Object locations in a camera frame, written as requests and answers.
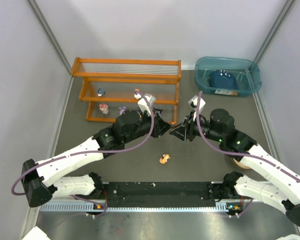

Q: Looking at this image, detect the grey slotted cable duct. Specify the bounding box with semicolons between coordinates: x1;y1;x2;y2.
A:
40;201;240;213

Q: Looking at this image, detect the teal plastic bin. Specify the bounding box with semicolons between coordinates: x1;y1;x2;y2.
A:
194;57;262;97

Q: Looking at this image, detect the round wooden disc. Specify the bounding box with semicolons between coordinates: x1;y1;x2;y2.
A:
232;158;251;170

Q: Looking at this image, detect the dark blue cloth bag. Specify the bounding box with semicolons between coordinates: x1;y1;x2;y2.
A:
208;69;239;90

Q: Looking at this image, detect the tan rabbit toy figure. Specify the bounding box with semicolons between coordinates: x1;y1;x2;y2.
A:
159;154;171;164

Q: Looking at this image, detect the printed label card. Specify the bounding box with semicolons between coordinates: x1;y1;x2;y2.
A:
214;89;239;96

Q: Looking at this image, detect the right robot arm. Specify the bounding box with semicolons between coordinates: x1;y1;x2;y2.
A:
170;108;300;227

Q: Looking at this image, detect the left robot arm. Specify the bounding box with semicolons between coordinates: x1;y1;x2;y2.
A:
21;110;173;208

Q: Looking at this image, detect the purple bunny toy figure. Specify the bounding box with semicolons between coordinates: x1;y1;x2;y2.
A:
118;106;127;114

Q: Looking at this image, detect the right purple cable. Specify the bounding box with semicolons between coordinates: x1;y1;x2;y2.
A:
195;91;300;218

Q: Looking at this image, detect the blue donkey toy figure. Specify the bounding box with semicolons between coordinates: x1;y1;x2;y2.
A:
97;88;106;97

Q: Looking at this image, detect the purple black toy figure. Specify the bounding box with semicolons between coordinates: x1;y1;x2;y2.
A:
154;108;163;114

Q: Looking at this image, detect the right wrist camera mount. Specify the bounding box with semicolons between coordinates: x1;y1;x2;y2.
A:
188;95;206;114

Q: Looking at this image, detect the white object bottom left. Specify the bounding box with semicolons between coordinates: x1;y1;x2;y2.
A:
22;226;51;240

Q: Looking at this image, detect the pink bunny toy figure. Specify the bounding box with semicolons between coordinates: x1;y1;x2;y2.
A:
99;103;109;115

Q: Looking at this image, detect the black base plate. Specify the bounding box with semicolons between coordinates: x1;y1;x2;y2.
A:
74;181;243;208

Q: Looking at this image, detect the orange wooden shelf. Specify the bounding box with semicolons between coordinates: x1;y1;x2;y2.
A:
71;57;182;124

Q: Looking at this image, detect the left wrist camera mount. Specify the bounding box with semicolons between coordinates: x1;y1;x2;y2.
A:
134;93;156;116

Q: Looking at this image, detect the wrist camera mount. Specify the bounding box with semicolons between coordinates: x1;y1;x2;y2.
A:
188;95;206;114
134;93;156;116

